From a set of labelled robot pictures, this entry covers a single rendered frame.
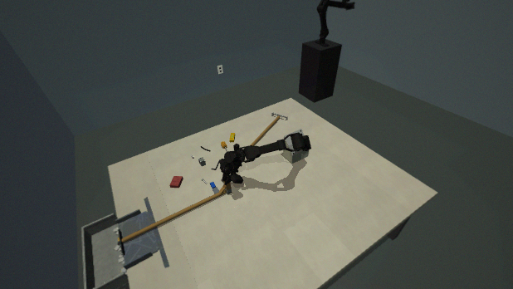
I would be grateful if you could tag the red rectangular block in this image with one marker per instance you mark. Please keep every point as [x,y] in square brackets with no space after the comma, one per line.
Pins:
[176,181]

